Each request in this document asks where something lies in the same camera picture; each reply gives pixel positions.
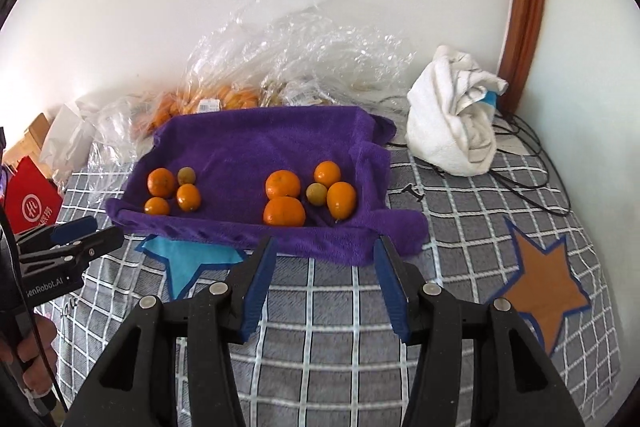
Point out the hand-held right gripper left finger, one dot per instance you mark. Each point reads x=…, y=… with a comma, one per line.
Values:
x=257, y=287

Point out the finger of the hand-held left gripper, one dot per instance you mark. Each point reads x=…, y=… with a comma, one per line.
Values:
x=85, y=249
x=75, y=227

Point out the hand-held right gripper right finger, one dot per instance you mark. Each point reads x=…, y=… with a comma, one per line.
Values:
x=392, y=292

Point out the small mandarin orange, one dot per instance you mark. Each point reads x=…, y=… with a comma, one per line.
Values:
x=157, y=206
x=327, y=173

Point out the oval mandarin orange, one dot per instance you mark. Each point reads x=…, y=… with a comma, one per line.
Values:
x=341, y=200

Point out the large mandarin orange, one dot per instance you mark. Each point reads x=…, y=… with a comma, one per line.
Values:
x=283, y=184

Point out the brownish green round fruit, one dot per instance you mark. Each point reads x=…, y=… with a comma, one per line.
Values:
x=186, y=175
x=316, y=194

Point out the purple towel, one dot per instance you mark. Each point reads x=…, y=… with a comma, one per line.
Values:
x=240, y=147

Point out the person's left hand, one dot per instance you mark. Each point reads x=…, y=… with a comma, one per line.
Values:
x=40, y=349

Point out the red shopping bag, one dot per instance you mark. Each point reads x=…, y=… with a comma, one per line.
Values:
x=32, y=202

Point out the light blue star patch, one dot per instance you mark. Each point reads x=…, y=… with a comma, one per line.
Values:
x=185, y=257

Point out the white paper bag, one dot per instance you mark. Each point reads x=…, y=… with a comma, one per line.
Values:
x=67, y=137

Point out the small black object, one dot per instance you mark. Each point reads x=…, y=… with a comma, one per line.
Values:
x=414, y=192

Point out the cardboard box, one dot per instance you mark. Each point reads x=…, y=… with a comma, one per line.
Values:
x=30, y=132

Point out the orange star patch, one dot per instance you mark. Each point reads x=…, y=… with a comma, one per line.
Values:
x=542, y=287

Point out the crumpled white towel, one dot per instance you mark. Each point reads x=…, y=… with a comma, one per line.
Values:
x=450, y=132

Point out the clear plastic bag of oranges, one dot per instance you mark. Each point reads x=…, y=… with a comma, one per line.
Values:
x=200, y=102

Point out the crumpled clear plastic bag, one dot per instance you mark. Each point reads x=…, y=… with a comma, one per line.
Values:
x=325, y=57

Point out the brown wooden frame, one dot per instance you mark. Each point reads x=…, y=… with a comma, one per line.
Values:
x=527, y=7

